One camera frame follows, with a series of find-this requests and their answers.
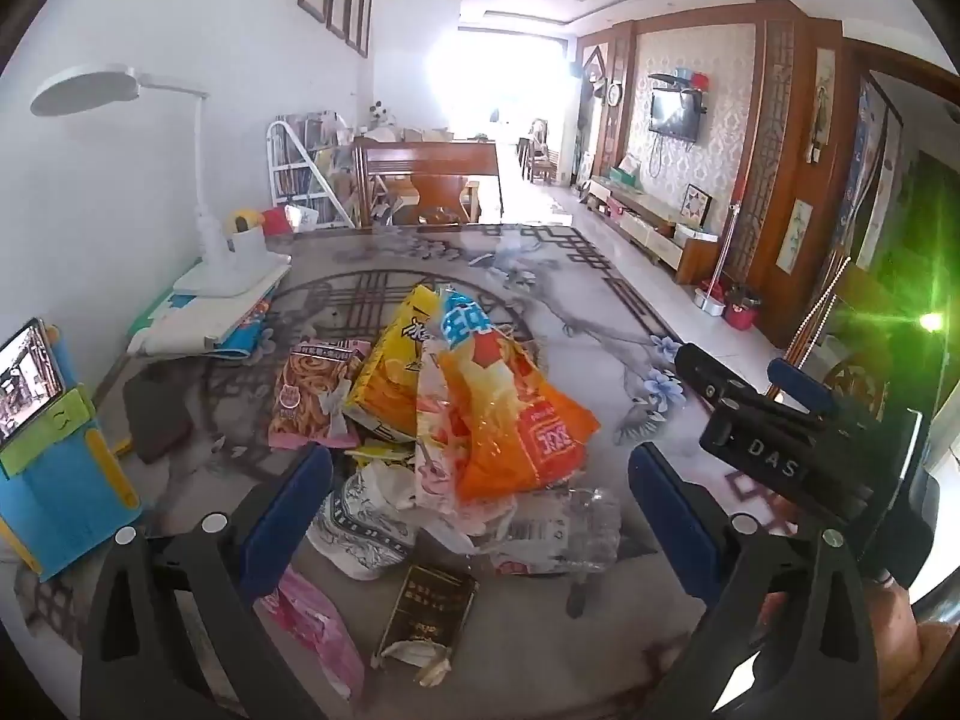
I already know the pink noodle snack packet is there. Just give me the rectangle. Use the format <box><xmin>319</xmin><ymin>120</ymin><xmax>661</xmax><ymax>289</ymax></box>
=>
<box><xmin>268</xmin><ymin>337</ymin><xmax>372</xmax><ymax>451</ymax></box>

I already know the blue phone stand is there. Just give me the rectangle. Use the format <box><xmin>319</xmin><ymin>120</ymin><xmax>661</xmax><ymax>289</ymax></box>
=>
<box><xmin>0</xmin><ymin>382</ymin><xmax>143</xmax><ymax>582</ymax></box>

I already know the red bucket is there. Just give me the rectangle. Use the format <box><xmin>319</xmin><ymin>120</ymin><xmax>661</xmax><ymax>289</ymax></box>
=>
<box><xmin>724</xmin><ymin>285</ymin><xmax>762</xmax><ymax>329</ymax></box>

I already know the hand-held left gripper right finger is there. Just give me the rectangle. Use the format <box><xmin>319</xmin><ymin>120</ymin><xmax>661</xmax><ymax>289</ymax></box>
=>
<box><xmin>622</xmin><ymin>441</ymin><xmax>882</xmax><ymax>720</ymax></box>

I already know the white patterned bag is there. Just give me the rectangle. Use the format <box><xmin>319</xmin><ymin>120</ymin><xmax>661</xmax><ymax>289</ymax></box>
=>
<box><xmin>307</xmin><ymin>461</ymin><xmax>421</xmax><ymax>582</ymax></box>

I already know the mop with metal pole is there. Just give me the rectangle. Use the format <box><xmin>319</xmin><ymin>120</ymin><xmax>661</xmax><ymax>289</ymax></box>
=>
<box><xmin>694</xmin><ymin>157</ymin><xmax>747</xmax><ymax>314</ymax></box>

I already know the white bottle yellow cap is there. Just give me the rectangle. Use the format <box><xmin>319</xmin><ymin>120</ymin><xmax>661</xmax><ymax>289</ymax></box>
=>
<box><xmin>225</xmin><ymin>210</ymin><xmax>268</xmax><ymax>257</ymax></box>

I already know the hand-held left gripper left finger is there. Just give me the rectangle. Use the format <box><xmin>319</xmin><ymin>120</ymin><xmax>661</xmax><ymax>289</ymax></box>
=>
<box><xmin>79</xmin><ymin>444</ymin><xmax>353</xmax><ymax>720</ymax></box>

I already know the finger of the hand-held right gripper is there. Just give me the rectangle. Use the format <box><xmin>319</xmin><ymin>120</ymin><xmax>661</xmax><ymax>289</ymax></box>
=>
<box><xmin>766</xmin><ymin>357</ymin><xmax>841</xmax><ymax>417</ymax></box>
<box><xmin>673</xmin><ymin>343</ymin><xmax>758</xmax><ymax>421</ymax></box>

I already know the smartphone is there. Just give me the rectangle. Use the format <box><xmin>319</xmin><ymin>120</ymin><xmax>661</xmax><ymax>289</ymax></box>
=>
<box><xmin>0</xmin><ymin>317</ymin><xmax>67</xmax><ymax>451</ymax></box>

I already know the white desk lamp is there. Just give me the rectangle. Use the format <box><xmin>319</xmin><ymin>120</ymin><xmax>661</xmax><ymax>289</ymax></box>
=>
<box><xmin>30</xmin><ymin>67</ymin><xmax>293</xmax><ymax>297</ymax></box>

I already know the white metal book rack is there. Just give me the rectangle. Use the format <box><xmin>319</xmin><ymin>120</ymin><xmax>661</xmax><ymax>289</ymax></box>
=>
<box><xmin>266</xmin><ymin>112</ymin><xmax>357</xmax><ymax>230</ymax></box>

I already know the blue and white packet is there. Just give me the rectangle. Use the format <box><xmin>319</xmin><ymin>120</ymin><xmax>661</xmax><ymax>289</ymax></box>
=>
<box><xmin>127</xmin><ymin>274</ymin><xmax>290</xmax><ymax>355</ymax></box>

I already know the crushed clear plastic bottle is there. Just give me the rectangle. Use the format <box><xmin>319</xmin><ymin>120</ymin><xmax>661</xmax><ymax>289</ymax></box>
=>
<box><xmin>487</xmin><ymin>486</ymin><xmax>623</xmax><ymax>578</ymax></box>

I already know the white tissue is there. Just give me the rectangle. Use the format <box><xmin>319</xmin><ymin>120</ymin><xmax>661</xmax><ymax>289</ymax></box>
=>
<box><xmin>373</xmin><ymin>637</ymin><xmax>455</xmax><ymax>689</ymax></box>

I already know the yellow snack bag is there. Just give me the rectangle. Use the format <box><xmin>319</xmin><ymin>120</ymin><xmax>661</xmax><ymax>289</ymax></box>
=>
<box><xmin>343</xmin><ymin>283</ymin><xmax>451</xmax><ymax>442</ymax></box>

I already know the black cardboard box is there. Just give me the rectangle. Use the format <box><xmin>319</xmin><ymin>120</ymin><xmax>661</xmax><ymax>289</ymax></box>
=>
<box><xmin>373</xmin><ymin>564</ymin><xmax>479</xmax><ymax>668</ymax></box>

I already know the colourful picture book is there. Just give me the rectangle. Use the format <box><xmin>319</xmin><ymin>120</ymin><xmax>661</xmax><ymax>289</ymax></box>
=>
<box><xmin>214</xmin><ymin>292</ymin><xmax>275</xmax><ymax>357</ymax></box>

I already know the orange and blue snack bag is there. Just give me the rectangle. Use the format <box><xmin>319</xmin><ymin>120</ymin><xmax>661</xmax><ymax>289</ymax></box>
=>
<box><xmin>427</xmin><ymin>285</ymin><xmax>601</xmax><ymax>505</ymax></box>

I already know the wooden dining chair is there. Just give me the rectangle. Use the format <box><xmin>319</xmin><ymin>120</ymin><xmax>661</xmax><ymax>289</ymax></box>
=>
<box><xmin>352</xmin><ymin>136</ymin><xmax>502</xmax><ymax>230</ymax></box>

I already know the hanging scroll painting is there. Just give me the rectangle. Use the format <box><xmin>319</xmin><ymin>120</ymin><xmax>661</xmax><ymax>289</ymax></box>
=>
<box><xmin>776</xmin><ymin>199</ymin><xmax>815</xmax><ymax>273</ymax></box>
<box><xmin>814</xmin><ymin>49</ymin><xmax>836</xmax><ymax>147</ymax></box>

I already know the low television cabinet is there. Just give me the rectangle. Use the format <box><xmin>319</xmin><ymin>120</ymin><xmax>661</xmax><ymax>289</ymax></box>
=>
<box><xmin>589</xmin><ymin>176</ymin><xmax>725</xmax><ymax>275</ymax></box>

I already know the wall television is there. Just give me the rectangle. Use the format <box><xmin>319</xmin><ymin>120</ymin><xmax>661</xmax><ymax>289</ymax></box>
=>
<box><xmin>649</xmin><ymin>88</ymin><xmax>700</xmax><ymax>143</ymax></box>

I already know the person's right forearm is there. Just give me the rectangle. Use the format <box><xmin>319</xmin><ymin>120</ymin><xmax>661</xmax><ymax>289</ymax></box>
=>
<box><xmin>874</xmin><ymin>583</ymin><xmax>950</xmax><ymax>691</ymax></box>

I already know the small yellow wrapper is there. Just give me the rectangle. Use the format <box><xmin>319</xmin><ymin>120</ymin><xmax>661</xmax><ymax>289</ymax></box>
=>
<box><xmin>345</xmin><ymin>439</ymin><xmax>417</xmax><ymax>470</ymax></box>

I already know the small framed picture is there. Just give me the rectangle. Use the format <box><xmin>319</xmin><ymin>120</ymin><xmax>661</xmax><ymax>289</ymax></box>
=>
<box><xmin>681</xmin><ymin>185</ymin><xmax>713</xmax><ymax>230</ymax></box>

